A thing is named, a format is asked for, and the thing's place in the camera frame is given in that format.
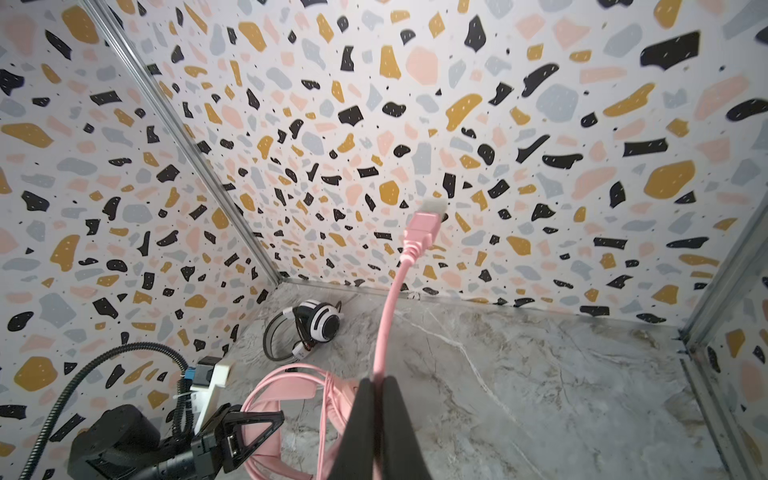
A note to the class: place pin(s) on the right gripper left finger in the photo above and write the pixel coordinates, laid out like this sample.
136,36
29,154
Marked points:
356,454

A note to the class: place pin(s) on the corner aluminium post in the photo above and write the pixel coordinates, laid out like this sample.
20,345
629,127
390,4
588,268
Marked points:
734,278
115,36

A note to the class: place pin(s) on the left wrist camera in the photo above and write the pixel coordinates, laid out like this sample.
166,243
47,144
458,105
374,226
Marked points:
208,377

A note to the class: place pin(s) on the left corner aluminium post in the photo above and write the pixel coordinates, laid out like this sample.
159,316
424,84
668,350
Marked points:
115,36

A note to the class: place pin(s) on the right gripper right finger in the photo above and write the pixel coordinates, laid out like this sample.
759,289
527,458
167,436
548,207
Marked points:
401,456

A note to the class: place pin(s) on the white black headphones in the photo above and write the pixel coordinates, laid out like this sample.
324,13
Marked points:
316,322

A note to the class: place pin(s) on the right corner aluminium post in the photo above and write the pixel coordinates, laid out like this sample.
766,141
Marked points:
734,278

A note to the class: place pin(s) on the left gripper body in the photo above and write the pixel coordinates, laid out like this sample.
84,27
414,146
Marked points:
124,444

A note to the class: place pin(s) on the pink headphones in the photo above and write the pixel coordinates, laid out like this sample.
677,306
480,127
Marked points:
285,390

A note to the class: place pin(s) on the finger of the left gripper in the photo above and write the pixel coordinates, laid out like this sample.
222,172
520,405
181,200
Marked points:
245,432

